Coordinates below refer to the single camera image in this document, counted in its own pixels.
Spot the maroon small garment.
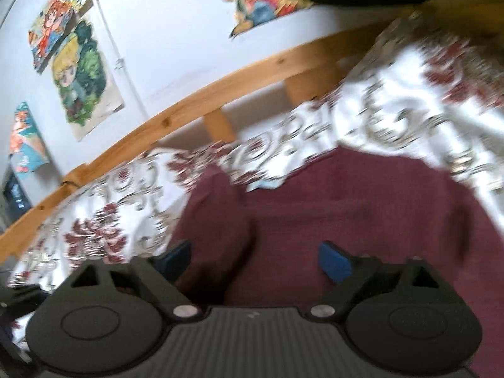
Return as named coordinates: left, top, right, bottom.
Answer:
left=173, top=147, right=503, bottom=377

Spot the dark monitor screen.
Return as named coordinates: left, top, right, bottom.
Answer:
left=1, top=167, right=32, bottom=227

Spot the teal orange poster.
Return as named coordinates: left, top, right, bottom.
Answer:
left=9, top=101, right=50, bottom=176

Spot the green yellow cartoon poster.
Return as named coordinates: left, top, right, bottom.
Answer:
left=51, top=19, right=124, bottom=142

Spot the white floral bedspread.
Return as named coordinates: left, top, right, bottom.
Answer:
left=8, top=20, right=503, bottom=291

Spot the orange anime poster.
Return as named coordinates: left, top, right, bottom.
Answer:
left=28, top=0, right=74, bottom=72

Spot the wooden bed frame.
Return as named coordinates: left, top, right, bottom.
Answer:
left=0, top=0, right=504, bottom=265

